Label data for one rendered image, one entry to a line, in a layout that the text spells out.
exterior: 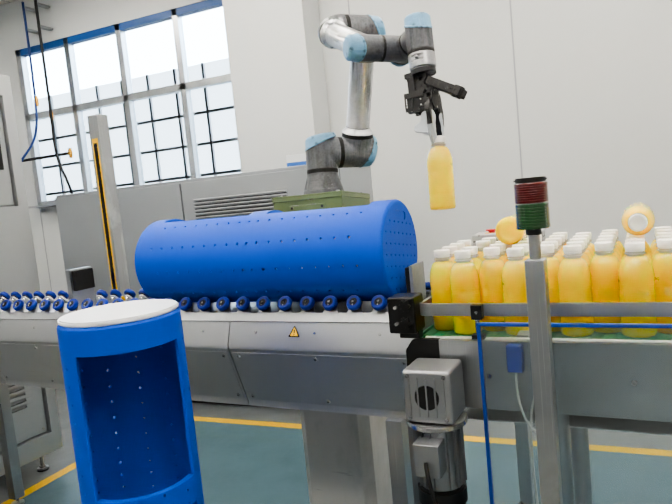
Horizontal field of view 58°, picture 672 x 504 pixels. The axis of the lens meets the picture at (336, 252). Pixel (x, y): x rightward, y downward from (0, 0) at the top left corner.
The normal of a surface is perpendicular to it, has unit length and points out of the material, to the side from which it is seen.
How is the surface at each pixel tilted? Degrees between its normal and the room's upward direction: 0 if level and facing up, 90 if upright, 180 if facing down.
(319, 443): 90
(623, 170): 90
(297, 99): 90
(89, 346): 90
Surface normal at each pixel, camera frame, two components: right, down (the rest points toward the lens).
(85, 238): -0.40, 0.12
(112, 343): 0.19, 0.07
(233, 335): -0.45, -0.21
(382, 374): -0.40, 0.45
